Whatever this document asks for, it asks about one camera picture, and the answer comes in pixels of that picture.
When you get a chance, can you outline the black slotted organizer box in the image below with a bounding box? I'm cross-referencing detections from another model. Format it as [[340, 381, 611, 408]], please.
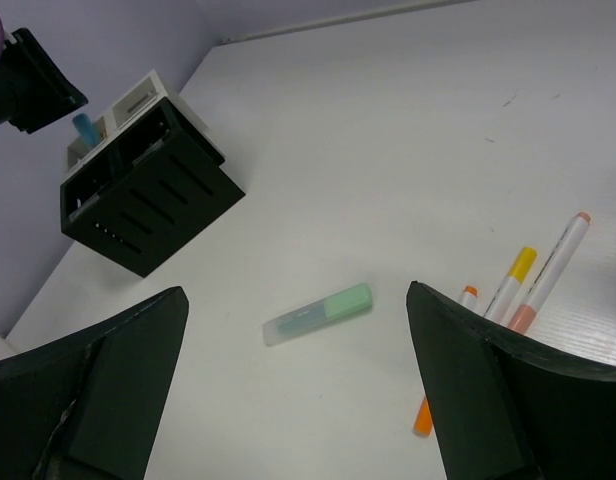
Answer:
[[60, 99, 245, 277]]

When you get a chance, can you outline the yellow tipped white marker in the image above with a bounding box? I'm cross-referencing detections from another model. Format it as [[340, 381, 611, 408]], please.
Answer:
[[484, 247, 537, 323]]

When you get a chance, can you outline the peach tipped white marker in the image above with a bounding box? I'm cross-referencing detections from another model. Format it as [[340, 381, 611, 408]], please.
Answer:
[[507, 212, 591, 334]]

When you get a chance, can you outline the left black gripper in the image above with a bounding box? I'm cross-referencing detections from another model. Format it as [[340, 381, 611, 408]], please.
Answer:
[[0, 28, 88, 134]]

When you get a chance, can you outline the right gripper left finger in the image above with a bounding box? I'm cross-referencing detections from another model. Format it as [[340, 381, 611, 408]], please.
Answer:
[[0, 287, 189, 479]]

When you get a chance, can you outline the white slotted organizer box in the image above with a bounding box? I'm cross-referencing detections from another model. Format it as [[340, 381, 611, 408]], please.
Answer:
[[64, 70, 224, 180]]

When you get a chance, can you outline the orange tipped white marker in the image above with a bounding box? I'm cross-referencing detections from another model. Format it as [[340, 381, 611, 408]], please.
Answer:
[[413, 285, 478, 438]]

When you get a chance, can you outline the green highlighter centre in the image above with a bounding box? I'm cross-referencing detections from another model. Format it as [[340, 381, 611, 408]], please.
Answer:
[[262, 283, 374, 347]]

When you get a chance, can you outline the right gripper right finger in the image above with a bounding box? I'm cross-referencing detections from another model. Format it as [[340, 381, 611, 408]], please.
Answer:
[[406, 282, 616, 479]]

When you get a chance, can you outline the blue highlighter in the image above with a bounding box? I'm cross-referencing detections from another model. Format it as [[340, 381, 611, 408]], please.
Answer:
[[72, 113, 101, 149]]

